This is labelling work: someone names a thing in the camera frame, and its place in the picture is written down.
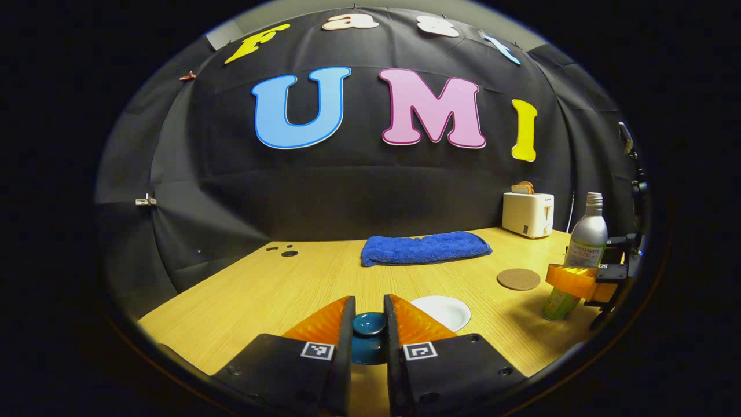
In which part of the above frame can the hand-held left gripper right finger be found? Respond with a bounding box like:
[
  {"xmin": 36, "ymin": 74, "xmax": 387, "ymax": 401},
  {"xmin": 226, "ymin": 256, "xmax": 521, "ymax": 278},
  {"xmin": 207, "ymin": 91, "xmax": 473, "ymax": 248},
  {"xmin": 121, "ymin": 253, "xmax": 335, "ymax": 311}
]
[{"xmin": 383, "ymin": 294, "xmax": 528, "ymax": 417}]

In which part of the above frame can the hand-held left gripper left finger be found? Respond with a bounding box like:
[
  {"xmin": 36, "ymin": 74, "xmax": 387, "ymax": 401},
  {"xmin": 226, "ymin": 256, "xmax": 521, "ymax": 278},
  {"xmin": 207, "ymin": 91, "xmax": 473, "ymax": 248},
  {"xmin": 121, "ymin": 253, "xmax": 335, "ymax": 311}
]
[{"xmin": 211, "ymin": 295, "xmax": 357, "ymax": 417}]

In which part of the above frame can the silver green-label water bottle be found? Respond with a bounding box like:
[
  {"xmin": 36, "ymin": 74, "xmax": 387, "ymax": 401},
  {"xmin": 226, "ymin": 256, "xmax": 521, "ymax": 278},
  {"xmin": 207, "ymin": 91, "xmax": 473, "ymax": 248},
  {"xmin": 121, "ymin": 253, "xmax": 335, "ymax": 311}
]
[{"xmin": 542, "ymin": 192, "xmax": 609, "ymax": 321}]

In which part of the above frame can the round cork coaster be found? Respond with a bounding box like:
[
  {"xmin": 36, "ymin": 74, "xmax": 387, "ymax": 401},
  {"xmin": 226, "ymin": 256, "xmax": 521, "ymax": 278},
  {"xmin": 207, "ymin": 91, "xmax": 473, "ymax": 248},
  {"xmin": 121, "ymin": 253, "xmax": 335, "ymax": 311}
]
[{"xmin": 497, "ymin": 268, "xmax": 542, "ymax": 291}]

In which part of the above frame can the teal teacup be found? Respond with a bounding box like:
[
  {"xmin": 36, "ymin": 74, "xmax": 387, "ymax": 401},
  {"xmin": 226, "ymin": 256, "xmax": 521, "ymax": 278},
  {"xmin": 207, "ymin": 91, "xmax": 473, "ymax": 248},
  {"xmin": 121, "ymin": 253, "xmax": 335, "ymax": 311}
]
[{"xmin": 409, "ymin": 295, "xmax": 472, "ymax": 333}]

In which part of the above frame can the white toaster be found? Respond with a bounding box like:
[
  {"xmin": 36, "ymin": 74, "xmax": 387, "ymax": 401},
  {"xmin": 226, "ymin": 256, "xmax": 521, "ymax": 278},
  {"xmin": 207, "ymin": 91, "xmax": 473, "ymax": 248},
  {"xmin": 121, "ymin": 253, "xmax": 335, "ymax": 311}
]
[{"xmin": 501, "ymin": 192, "xmax": 555, "ymax": 239}]

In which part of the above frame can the blue towel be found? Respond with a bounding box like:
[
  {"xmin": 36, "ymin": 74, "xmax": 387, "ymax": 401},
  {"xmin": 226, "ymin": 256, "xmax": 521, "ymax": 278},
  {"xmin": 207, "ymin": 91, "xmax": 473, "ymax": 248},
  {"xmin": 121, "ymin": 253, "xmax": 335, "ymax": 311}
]
[{"xmin": 361, "ymin": 231, "xmax": 493, "ymax": 268}]

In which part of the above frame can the black backdrop cloth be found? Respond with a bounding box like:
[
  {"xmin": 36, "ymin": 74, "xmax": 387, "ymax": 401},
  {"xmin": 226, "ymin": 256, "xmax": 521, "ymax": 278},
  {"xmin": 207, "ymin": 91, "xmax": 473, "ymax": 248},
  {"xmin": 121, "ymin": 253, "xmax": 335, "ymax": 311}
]
[{"xmin": 96, "ymin": 6, "xmax": 643, "ymax": 320}]

